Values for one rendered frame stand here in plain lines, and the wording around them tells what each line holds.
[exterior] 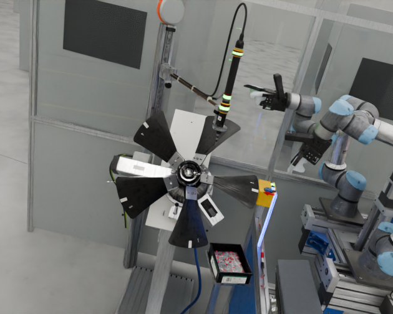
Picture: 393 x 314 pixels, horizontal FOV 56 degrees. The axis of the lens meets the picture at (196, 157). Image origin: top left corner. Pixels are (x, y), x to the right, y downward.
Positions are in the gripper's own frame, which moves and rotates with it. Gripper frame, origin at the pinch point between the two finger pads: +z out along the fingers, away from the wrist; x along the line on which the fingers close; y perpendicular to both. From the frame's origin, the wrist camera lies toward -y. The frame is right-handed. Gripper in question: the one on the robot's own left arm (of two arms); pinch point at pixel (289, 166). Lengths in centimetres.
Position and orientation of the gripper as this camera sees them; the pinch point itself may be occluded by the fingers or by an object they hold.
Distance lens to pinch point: 162.9
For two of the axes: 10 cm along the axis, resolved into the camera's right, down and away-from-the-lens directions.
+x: 3.9, -4.7, 8.0
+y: 8.4, 5.4, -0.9
